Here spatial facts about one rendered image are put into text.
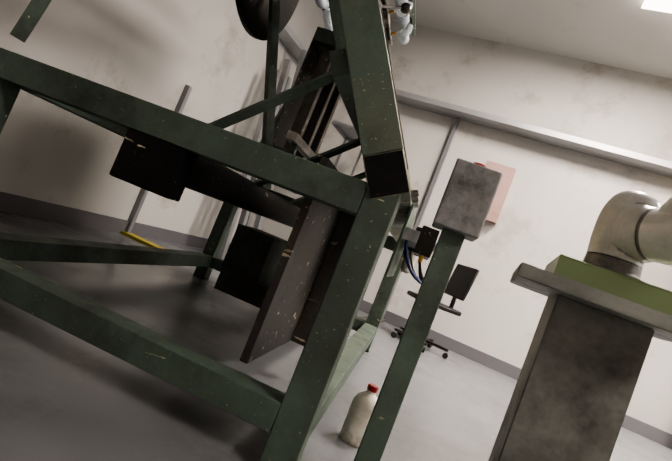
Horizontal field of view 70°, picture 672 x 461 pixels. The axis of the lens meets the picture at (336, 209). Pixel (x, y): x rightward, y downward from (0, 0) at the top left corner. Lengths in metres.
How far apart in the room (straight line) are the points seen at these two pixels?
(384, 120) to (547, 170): 4.39
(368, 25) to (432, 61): 4.70
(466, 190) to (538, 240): 4.21
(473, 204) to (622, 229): 0.51
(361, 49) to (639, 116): 4.76
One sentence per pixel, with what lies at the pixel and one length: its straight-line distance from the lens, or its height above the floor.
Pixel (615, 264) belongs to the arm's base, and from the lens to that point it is 1.61.
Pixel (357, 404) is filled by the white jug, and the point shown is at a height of 0.13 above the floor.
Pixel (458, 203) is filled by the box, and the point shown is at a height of 0.82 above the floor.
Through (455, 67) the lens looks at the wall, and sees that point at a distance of 6.03.
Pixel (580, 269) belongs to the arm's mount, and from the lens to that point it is 1.49.
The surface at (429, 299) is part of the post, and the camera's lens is 1.28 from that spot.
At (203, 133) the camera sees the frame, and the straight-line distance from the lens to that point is 1.43.
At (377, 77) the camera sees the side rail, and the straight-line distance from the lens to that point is 1.35.
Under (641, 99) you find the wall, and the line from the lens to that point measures 5.99.
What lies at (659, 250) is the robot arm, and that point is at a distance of 1.55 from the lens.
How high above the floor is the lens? 0.61
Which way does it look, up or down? 4 degrees up
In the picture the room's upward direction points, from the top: 22 degrees clockwise
